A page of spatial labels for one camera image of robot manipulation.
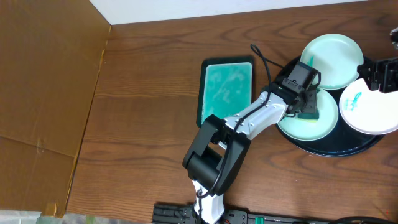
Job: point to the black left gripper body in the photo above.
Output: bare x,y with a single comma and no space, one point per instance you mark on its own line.
310,99

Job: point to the green yellow scrub sponge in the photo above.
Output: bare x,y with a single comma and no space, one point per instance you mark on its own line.
309,116

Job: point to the mint green plate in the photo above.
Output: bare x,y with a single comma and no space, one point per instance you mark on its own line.
336,57
305,130

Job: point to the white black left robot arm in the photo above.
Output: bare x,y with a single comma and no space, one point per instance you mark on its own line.
220,146

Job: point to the round black serving tray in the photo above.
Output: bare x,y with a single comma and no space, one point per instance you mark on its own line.
343,140

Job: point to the black rectangular soap tray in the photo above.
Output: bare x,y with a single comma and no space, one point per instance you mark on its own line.
226,86

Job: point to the white plate with green stain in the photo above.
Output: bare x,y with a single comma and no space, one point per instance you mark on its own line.
369,112

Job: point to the brown cardboard panel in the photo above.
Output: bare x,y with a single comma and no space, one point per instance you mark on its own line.
51,54

